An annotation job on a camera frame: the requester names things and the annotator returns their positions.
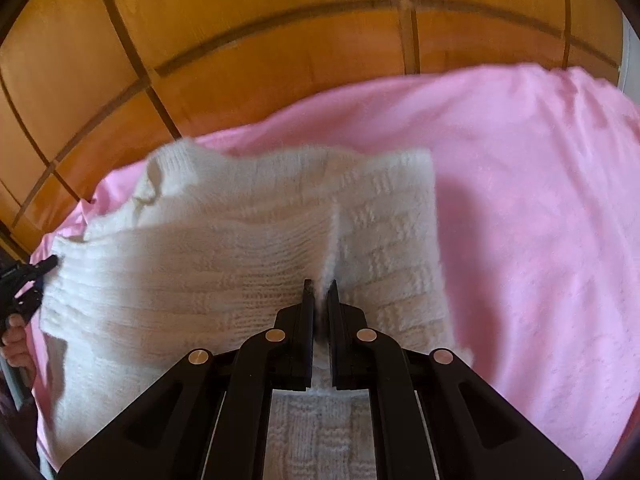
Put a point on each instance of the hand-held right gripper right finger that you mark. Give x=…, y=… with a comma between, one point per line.
x=340, y=330

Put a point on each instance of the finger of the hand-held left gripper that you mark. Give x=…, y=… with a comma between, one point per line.
x=30, y=270

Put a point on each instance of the wooden headboard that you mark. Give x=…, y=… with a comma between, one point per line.
x=250, y=40

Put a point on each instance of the cream knitted sweater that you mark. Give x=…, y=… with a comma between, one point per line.
x=250, y=260

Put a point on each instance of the person's left hand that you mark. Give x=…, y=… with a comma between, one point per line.
x=17, y=342

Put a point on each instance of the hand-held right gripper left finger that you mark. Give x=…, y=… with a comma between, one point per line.
x=300, y=330

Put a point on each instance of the pink blanket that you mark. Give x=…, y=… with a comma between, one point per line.
x=525, y=220

